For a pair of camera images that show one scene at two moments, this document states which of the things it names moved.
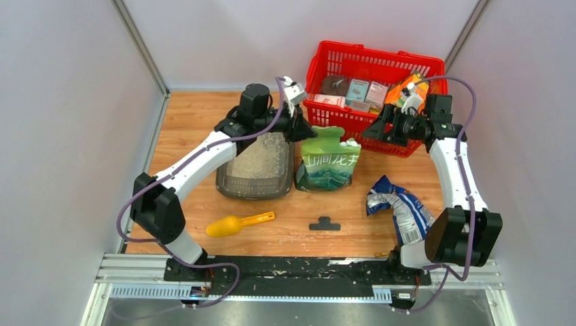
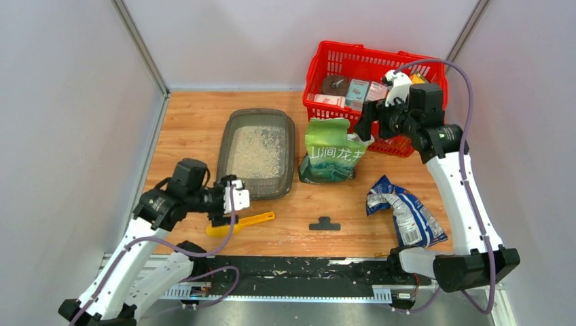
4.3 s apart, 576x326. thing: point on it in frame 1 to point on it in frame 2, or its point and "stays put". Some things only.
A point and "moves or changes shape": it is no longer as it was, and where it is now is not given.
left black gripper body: x=289 y=125 to x=215 y=206
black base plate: x=290 y=276 stays put
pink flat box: x=337 y=100 stays put
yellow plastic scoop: x=229 y=225 stays put
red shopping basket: x=347 y=85 stays put
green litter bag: x=327 y=163 moves or changes shape
